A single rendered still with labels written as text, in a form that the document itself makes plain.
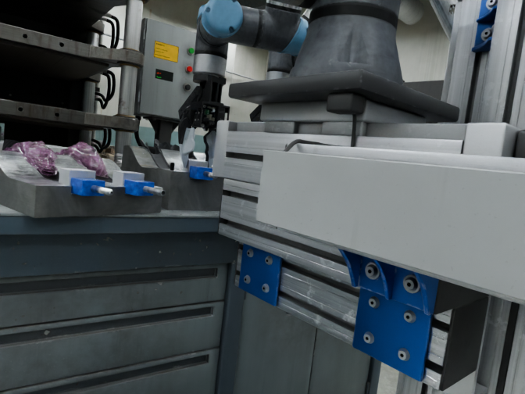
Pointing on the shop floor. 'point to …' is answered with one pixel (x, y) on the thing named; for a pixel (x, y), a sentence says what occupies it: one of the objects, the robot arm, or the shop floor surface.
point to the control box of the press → (163, 77)
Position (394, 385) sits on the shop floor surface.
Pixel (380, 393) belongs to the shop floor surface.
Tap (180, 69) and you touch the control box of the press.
